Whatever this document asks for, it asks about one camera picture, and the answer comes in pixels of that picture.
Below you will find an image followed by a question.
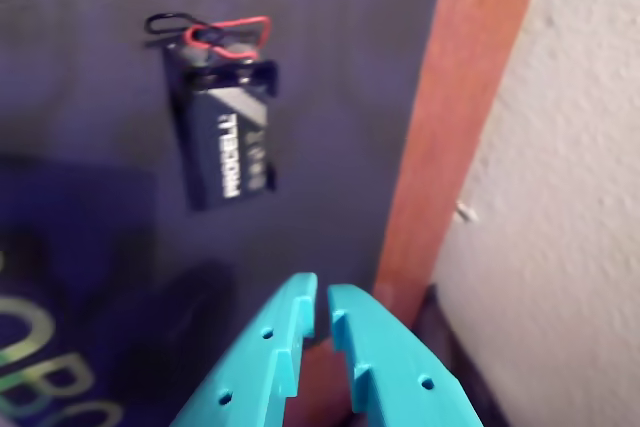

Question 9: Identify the black 9V battery pack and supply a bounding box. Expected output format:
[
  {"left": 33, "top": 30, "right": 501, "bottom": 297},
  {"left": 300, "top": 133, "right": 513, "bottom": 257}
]
[{"left": 144, "top": 14, "right": 284, "bottom": 213}]

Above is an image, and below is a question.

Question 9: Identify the small white wall clip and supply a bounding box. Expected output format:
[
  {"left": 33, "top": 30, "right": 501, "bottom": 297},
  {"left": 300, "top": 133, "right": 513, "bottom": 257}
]
[{"left": 454, "top": 200, "right": 479, "bottom": 224}]

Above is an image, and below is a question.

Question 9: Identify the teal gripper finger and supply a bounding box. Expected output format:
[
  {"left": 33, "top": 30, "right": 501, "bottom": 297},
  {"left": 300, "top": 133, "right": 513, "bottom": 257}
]
[
  {"left": 169, "top": 271, "right": 320, "bottom": 427},
  {"left": 327, "top": 284, "right": 489, "bottom": 427}
]

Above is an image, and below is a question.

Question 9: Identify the dark WOWROBO desk mat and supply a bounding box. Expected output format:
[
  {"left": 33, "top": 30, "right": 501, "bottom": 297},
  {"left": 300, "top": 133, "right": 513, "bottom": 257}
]
[{"left": 0, "top": 0, "right": 449, "bottom": 427}]

